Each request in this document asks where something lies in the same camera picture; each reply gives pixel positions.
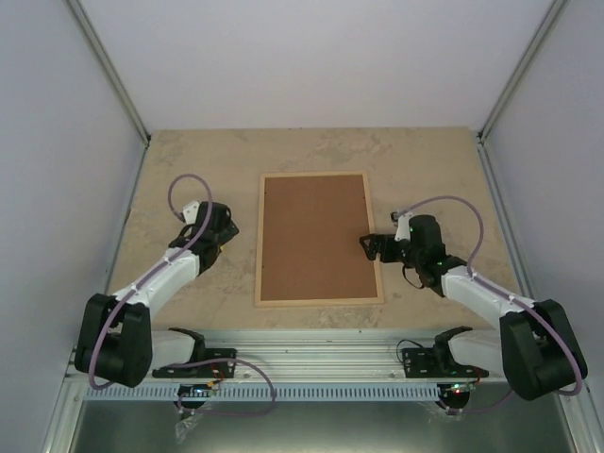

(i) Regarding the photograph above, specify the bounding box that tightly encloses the wooden photo frame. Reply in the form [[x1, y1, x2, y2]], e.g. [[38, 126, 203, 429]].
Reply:
[[255, 171, 384, 308]]

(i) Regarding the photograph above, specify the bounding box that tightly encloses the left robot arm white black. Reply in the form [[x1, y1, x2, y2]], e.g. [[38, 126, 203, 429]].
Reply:
[[74, 201, 239, 390]]

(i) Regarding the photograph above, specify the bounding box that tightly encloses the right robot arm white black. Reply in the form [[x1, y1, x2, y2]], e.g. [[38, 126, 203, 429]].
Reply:
[[360, 213, 587, 400]]

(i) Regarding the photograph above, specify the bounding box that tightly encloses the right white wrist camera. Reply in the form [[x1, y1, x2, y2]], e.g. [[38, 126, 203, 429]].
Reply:
[[391, 210, 413, 243]]

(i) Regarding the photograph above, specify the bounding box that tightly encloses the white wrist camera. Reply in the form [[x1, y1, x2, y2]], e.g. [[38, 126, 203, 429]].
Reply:
[[391, 210, 413, 243], [177, 201, 200, 225]]

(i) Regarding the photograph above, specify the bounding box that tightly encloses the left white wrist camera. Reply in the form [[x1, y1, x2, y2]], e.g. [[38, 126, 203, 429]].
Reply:
[[177, 201, 200, 225]]

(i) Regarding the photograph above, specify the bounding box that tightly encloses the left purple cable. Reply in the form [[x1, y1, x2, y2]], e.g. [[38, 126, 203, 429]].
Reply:
[[88, 173, 213, 391]]

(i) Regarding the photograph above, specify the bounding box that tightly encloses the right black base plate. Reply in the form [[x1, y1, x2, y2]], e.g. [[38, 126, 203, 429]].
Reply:
[[396, 339, 456, 378]]

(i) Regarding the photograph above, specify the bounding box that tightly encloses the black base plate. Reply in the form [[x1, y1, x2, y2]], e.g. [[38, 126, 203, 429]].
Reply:
[[151, 348, 237, 379], [396, 339, 456, 378]]

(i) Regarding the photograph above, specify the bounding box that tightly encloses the aluminium rail base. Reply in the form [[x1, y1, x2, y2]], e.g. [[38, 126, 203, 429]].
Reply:
[[63, 327, 589, 384]]

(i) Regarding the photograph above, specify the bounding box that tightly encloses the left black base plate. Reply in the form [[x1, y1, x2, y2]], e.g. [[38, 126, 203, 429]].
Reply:
[[151, 348, 237, 379]]

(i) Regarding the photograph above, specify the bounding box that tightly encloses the grey slotted cable duct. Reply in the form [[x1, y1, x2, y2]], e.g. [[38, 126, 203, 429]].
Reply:
[[85, 382, 441, 402]]

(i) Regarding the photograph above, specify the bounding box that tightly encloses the left aluminium corner post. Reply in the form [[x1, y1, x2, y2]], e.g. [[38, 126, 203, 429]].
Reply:
[[64, 0, 151, 147]]

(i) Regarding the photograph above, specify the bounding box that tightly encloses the aluminium corner post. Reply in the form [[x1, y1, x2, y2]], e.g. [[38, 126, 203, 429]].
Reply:
[[64, 0, 151, 147], [476, 0, 570, 146]]

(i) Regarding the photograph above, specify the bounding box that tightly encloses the right aluminium corner post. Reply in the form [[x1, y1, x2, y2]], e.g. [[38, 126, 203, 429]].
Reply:
[[476, 0, 570, 146]]

